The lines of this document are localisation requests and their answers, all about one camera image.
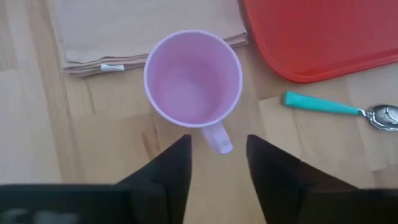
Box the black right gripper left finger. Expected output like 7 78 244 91
117 134 192 224

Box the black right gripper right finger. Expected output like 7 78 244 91
246 134 358 224

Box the spoon with teal handle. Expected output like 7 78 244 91
282 91 398 132

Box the lilac plastic mug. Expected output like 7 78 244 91
143 29 244 156

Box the beige cloth napkin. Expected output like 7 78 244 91
46 0 249 77

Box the red plastic tray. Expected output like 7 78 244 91
241 0 398 84

